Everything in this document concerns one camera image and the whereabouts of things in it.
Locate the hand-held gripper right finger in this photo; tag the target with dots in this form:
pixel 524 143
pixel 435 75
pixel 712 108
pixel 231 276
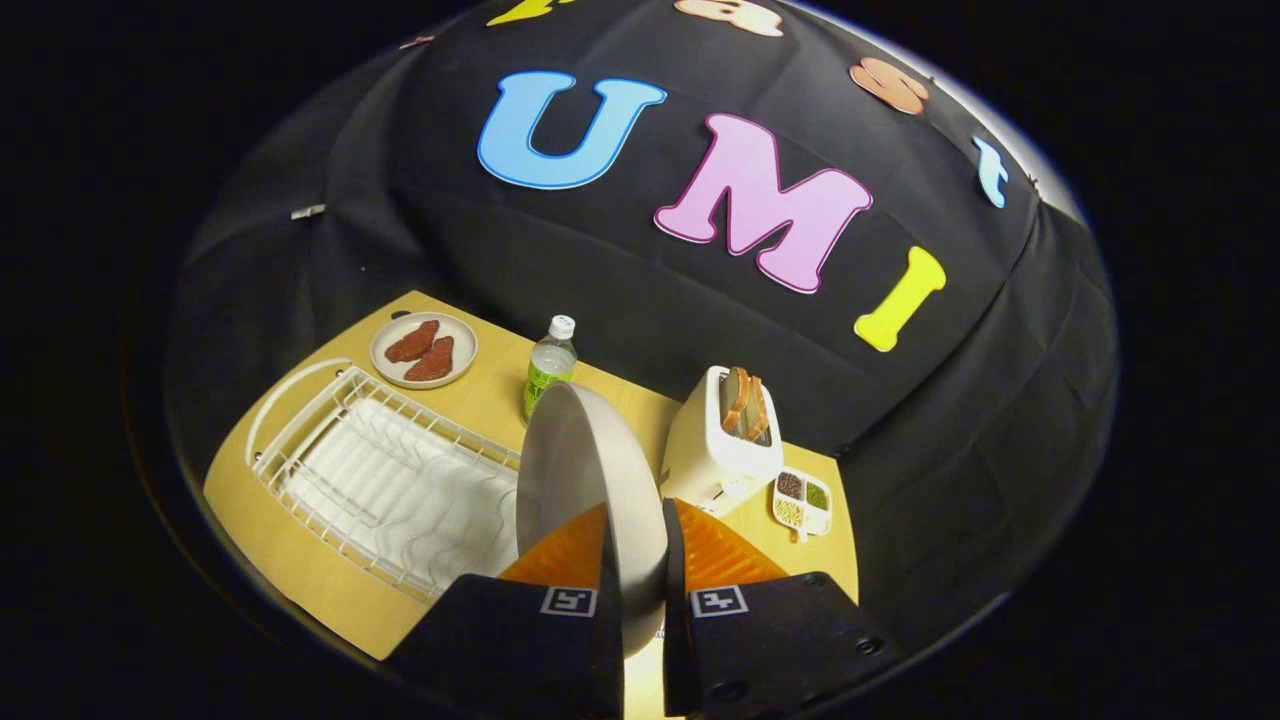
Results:
pixel 780 650

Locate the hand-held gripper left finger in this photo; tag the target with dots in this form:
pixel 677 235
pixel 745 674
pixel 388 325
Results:
pixel 500 650

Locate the beige round plate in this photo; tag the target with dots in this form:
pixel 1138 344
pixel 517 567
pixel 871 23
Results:
pixel 590 470

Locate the white divided dish with beans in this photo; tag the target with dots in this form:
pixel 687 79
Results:
pixel 800 505

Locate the small plate with meat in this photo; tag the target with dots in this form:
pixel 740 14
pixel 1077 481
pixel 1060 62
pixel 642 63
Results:
pixel 465 350

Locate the white toaster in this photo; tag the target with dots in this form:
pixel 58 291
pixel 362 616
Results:
pixel 700 460

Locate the toasted bread slice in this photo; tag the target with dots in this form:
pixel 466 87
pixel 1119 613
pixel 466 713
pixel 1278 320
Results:
pixel 735 398
pixel 758 410

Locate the green tea bottle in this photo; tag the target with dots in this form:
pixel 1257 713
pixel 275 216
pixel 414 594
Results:
pixel 548 375

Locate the brown meat piece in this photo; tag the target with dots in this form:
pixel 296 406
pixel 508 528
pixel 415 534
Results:
pixel 412 342
pixel 430 360

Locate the black backdrop cloth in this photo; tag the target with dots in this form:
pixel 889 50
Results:
pixel 600 260

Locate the silver clip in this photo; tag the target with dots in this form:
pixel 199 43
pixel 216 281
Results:
pixel 308 211

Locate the pink clip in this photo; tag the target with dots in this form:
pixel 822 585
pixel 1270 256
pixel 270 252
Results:
pixel 417 42

